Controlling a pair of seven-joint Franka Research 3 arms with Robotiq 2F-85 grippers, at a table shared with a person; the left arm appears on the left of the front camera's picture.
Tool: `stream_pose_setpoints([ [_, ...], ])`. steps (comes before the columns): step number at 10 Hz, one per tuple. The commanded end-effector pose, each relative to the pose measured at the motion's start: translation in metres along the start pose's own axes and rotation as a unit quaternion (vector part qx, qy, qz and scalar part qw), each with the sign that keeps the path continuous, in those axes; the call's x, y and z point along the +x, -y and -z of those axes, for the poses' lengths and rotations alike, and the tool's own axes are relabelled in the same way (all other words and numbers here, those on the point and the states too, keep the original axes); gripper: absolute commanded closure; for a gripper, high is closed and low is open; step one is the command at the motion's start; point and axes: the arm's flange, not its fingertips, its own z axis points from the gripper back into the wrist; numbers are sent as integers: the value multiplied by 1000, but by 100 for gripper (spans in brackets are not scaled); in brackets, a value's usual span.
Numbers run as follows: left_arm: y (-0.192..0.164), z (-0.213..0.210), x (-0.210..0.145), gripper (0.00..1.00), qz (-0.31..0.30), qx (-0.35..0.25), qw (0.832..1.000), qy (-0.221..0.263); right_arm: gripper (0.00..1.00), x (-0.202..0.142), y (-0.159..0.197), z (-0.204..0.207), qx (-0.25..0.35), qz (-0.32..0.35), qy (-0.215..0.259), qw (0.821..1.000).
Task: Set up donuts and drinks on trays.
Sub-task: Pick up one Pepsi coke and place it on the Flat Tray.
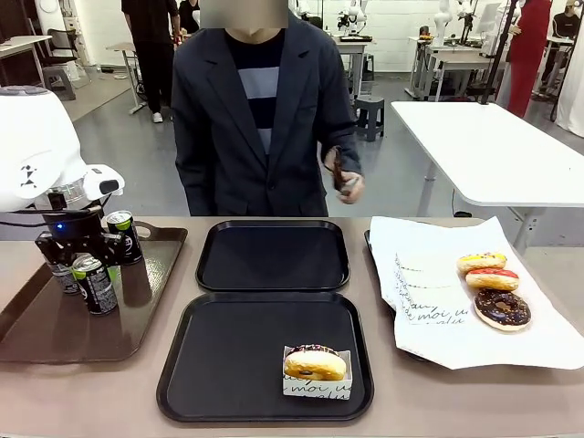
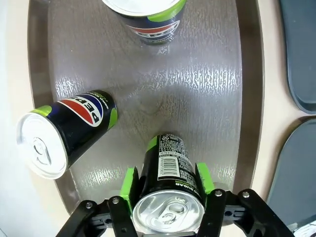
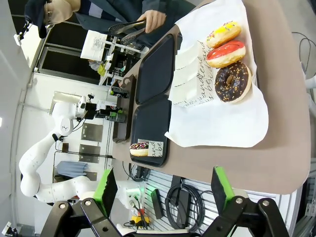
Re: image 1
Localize red glazed donut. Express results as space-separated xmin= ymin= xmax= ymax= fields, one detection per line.
xmin=464 ymin=267 xmax=521 ymax=293

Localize white background table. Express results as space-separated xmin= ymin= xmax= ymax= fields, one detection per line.
xmin=390 ymin=99 xmax=584 ymax=238

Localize person's left hand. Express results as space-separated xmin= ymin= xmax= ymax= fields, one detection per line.
xmin=334 ymin=170 xmax=367 ymax=205

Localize dark serving tongs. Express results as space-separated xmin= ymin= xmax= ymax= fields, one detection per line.
xmin=324 ymin=144 xmax=361 ymax=203

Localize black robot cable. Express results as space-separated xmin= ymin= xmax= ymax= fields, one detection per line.
xmin=0 ymin=203 xmax=104 ymax=228

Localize white desk with grey legs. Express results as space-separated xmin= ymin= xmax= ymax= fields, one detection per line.
xmin=0 ymin=35 xmax=54 ymax=89

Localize person's right forearm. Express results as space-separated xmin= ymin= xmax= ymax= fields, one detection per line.
xmin=174 ymin=145 xmax=216 ymax=217

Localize brown plastic tray with handles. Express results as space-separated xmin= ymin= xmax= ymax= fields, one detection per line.
xmin=0 ymin=220 xmax=189 ymax=365

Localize black square serving tray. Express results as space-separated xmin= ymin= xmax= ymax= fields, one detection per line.
xmin=194 ymin=219 xmax=351 ymax=294
xmin=156 ymin=291 xmax=376 ymax=423

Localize grey table with black tray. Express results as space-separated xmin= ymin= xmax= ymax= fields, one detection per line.
xmin=334 ymin=36 xmax=374 ymax=100

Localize black Pepsi can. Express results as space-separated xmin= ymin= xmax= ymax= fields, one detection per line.
xmin=48 ymin=260 xmax=82 ymax=296
xmin=106 ymin=210 xmax=144 ymax=266
xmin=71 ymin=253 xmax=120 ymax=317

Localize person's left forearm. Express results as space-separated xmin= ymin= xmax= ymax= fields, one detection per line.
xmin=318 ymin=131 xmax=364 ymax=180

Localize yellow glazed donut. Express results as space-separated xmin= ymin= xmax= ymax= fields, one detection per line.
xmin=457 ymin=250 xmax=509 ymax=276

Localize white paper sheet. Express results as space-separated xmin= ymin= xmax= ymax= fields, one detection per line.
xmin=368 ymin=215 xmax=584 ymax=372

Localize black office chair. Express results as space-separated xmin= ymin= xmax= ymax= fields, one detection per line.
xmin=44 ymin=27 xmax=79 ymax=66

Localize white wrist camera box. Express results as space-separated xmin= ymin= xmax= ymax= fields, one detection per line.
xmin=83 ymin=165 xmax=126 ymax=201

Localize bystander in black clothes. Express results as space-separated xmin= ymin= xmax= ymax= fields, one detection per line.
xmin=120 ymin=0 xmax=180 ymax=125

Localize chocolate sprinkled donut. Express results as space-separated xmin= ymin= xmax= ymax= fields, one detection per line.
xmin=283 ymin=344 xmax=348 ymax=382
xmin=473 ymin=287 xmax=532 ymax=332

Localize grey lab workbench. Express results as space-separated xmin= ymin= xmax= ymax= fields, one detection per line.
xmin=407 ymin=35 xmax=510 ymax=102

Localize small wooden side table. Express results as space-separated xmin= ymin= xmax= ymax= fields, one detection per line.
xmin=105 ymin=42 xmax=148 ymax=116

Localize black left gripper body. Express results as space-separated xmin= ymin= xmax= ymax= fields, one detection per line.
xmin=41 ymin=210 xmax=105 ymax=245

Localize person in red apron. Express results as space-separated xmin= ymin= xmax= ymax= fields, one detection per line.
xmin=506 ymin=0 xmax=554 ymax=119

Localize white humanoid background robot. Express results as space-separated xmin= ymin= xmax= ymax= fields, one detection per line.
xmin=336 ymin=0 xmax=371 ymax=38

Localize grey step stool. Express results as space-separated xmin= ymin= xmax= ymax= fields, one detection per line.
xmin=42 ymin=65 xmax=78 ymax=102

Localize seated person in black shirt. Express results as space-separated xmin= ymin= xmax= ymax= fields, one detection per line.
xmin=539 ymin=3 xmax=577 ymax=99

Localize black pole stand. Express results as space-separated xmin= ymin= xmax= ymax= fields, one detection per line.
xmin=476 ymin=0 xmax=524 ymax=105

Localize grey plastic stool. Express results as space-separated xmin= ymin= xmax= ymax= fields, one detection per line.
xmin=354 ymin=95 xmax=386 ymax=143

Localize person in dark blazer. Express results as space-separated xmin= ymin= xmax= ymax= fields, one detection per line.
xmin=171 ymin=0 xmax=365 ymax=218

